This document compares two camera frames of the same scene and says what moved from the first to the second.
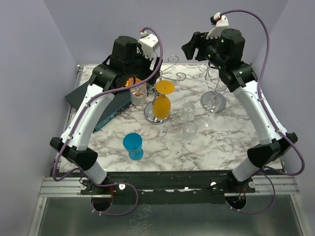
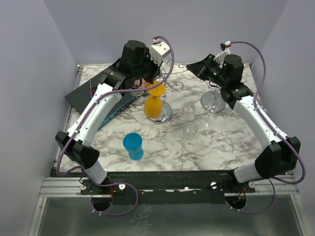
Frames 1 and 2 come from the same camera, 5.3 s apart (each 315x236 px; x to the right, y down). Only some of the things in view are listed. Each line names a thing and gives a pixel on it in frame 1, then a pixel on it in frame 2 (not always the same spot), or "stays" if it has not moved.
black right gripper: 198,41 to 200,69
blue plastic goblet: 133,142 stays
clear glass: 188,111 stays
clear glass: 189,130 stays
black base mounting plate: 168,187 stays
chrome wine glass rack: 148,112 to 167,68
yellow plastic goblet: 162,105 to 153,106
